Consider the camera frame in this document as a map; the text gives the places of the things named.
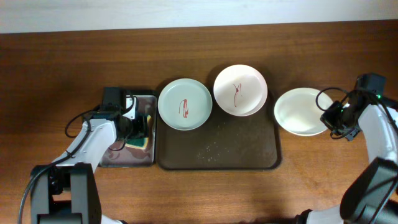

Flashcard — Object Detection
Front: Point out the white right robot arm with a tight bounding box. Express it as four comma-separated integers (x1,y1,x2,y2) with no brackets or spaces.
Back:
292,97,397,224

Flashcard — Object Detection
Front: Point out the metal wash tray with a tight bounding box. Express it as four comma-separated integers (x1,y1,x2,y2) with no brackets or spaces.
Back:
99,94,157,167

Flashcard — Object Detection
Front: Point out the green yellow sponge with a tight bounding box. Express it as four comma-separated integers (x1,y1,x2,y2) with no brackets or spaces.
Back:
124,114,153,151

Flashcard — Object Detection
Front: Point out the pale green plate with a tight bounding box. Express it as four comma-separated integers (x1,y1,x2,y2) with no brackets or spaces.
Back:
158,78,213,131

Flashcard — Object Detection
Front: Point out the cream white plate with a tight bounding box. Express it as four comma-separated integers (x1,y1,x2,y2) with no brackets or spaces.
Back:
274,88,328,136

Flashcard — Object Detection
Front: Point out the dark brown serving tray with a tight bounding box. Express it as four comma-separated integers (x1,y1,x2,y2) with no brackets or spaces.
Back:
155,91,282,170

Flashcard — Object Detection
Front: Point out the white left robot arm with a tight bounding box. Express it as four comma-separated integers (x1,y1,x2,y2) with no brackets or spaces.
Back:
23,111,151,223

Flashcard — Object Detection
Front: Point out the pink plate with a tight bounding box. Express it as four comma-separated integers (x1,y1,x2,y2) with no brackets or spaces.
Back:
213,65,268,116

